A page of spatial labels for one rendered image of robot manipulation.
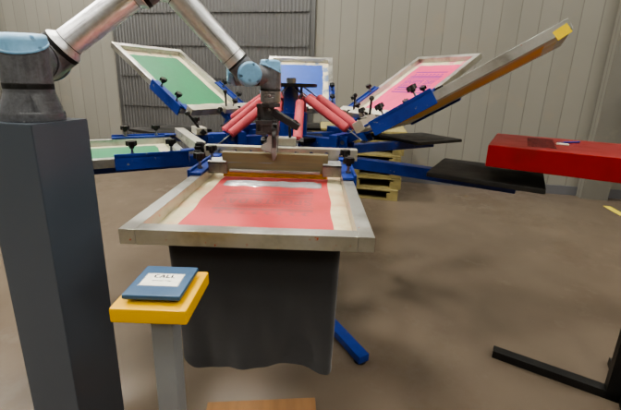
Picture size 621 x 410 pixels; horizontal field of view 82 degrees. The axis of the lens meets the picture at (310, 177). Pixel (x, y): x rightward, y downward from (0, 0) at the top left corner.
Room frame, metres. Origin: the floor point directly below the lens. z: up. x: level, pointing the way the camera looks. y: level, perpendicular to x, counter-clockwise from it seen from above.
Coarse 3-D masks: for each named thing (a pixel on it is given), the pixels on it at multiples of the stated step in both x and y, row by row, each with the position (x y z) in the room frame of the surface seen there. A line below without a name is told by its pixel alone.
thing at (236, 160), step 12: (228, 156) 1.34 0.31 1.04; (240, 156) 1.34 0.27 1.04; (252, 156) 1.34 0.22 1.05; (264, 156) 1.34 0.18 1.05; (276, 156) 1.34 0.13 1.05; (288, 156) 1.34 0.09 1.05; (300, 156) 1.33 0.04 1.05; (312, 156) 1.33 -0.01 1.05; (324, 156) 1.33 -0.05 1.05; (228, 168) 1.34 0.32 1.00; (240, 168) 1.34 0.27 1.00; (252, 168) 1.34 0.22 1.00; (264, 168) 1.34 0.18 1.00; (276, 168) 1.34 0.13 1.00; (288, 168) 1.34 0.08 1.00; (300, 168) 1.33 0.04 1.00; (312, 168) 1.33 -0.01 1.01
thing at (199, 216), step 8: (232, 176) 1.36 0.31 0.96; (240, 176) 1.37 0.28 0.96; (216, 184) 1.25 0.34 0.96; (208, 192) 1.15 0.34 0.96; (216, 192) 1.15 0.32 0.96; (224, 192) 1.16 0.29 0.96; (200, 200) 1.06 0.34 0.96; (208, 200) 1.06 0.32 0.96; (216, 200) 1.07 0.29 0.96; (200, 208) 1.00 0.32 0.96; (208, 208) 1.00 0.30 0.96; (192, 216) 0.93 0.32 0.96; (200, 216) 0.93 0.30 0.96; (208, 216) 0.93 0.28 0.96; (216, 216) 0.93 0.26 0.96; (224, 216) 0.93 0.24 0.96; (232, 216) 0.94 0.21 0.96; (240, 216) 0.94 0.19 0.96; (248, 216) 0.94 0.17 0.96; (256, 216) 0.94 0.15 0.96; (192, 224) 0.87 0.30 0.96; (200, 224) 0.87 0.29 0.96; (208, 224) 0.87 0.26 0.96; (216, 224) 0.87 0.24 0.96; (224, 224) 0.88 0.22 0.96; (232, 224) 0.88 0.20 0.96; (240, 224) 0.88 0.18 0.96; (248, 224) 0.88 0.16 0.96
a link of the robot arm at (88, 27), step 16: (96, 0) 1.17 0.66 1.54; (112, 0) 1.16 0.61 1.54; (128, 0) 1.18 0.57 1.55; (144, 0) 1.19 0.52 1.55; (80, 16) 1.14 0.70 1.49; (96, 16) 1.15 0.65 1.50; (112, 16) 1.16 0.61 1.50; (128, 16) 1.20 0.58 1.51; (48, 32) 1.11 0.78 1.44; (64, 32) 1.12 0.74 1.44; (80, 32) 1.13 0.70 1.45; (96, 32) 1.15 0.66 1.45; (64, 48) 1.11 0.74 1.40; (80, 48) 1.15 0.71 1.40; (64, 64) 1.12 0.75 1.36
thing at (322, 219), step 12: (276, 180) 1.33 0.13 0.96; (288, 180) 1.34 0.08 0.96; (300, 180) 1.34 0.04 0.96; (312, 180) 1.35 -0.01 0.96; (324, 180) 1.35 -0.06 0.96; (324, 192) 1.19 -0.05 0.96; (324, 204) 1.06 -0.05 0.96; (264, 216) 0.94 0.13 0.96; (276, 216) 0.95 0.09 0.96; (288, 216) 0.95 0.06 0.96; (300, 216) 0.95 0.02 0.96; (312, 216) 0.96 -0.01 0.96; (324, 216) 0.96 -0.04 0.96; (300, 228) 0.87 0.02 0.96; (312, 228) 0.87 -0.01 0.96; (324, 228) 0.87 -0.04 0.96
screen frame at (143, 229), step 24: (168, 192) 1.03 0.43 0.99; (192, 192) 1.14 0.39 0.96; (144, 216) 0.83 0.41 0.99; (360, 216) 0.88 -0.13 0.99; (120, 240) 0.75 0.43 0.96; (144, 240) 0.75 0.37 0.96; (168, 240) 0.75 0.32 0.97; (192, 240) 0.75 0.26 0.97; (216, 240) 0.75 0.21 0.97; (240, 240) 0.75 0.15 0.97; (264, 240) 0.75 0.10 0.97; (288, 240) 0.75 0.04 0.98; (312, 240) 0.75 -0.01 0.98; (336, 240) 0.75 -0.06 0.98; (360, 240) 0.75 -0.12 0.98
